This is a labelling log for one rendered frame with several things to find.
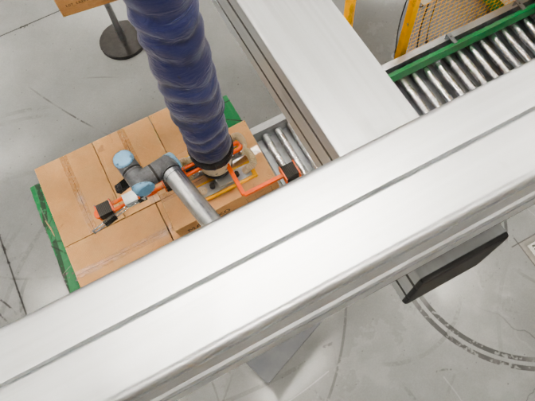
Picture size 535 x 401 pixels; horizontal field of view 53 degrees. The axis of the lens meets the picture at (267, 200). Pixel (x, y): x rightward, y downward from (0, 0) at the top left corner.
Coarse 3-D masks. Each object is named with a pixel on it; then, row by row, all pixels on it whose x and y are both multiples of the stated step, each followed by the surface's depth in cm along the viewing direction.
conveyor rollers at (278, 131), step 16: (432, 64) 359; (448, 64) 358; (464, 64) 358; (480, 64) 357; (496, 64) 356; (512, 64) 356; (400, 80) 354; (416, 80) 353; (432, 80) 352; (448, 80) 352; (464, 80) 351; (480, 80) 351; (416, 96) 347; (432, 96) 347; (448, 96) 346; (288, 128) 345; (272, 144) 340; (288, 144) 339
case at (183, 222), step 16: (240, 128) 293; (256, 144) 288; (240, 160) 287; (256, 160) 285; (272, 176) 281; (160, 192) 288; (256, 192) 284; (176, 208) 283; (224, 208) 283; (176, 224) 280; (192, 224) 282
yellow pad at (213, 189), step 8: (240, 168) 282; (240, 176) 280; (248, 176) 280; (256, 176) 281; (208, 184) 279; (216, 184) 279; (232, 184) 279; (240, 184) 280; (208, 192) 278; (216, 192) 277; (224, 192) 278; (208, 200) 278
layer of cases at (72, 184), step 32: (128, 128) 350; (160, 128) 349; (64, 160) 344; (96, 160) 343; (64, 192) 335; (96, 192) 334; (64, 224) 327; (96, 224) 326; (128, 224) 324; (160, 224) 323; (96, 256) 318; (128, 256) 317
